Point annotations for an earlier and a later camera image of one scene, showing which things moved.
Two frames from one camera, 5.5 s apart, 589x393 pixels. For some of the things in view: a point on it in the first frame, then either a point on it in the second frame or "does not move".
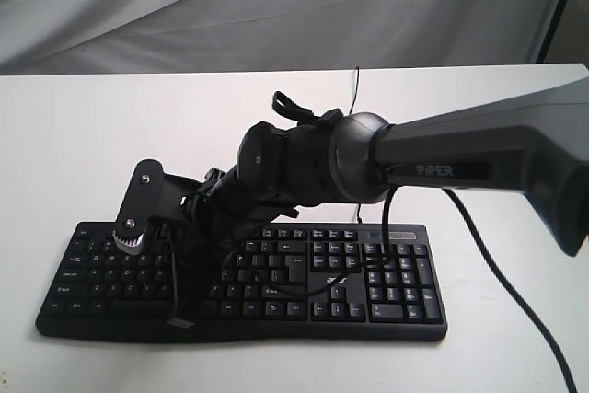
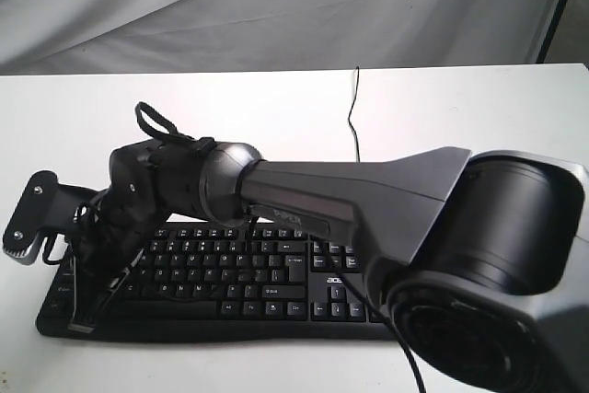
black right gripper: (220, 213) to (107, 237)
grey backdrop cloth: (142, 12) does not move
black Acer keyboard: (302, 283) does not move
